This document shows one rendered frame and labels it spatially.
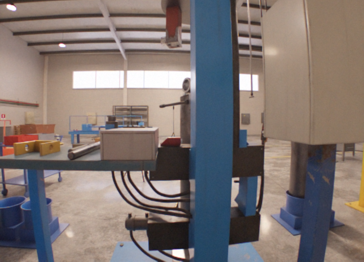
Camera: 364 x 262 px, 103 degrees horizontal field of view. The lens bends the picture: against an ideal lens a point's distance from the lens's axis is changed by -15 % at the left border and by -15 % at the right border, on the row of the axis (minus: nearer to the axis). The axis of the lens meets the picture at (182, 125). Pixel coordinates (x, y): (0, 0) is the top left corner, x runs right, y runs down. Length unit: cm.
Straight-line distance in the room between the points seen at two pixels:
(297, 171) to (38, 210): 232
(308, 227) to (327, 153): 23
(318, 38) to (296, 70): 8
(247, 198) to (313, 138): 85
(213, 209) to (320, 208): 47
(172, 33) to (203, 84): 78
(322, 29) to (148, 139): 67
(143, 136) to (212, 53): 49
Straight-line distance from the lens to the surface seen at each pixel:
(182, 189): 173
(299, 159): 225
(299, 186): 233
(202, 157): 80
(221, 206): 91
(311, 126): 44
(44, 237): 134
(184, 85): 173
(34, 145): 121
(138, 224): 138
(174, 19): 156
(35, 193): 123
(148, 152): 75
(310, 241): 68
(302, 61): 48
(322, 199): 62
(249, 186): 120
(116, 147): 77
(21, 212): 250
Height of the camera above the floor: 123
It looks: 1 degrees down
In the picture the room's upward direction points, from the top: straight up
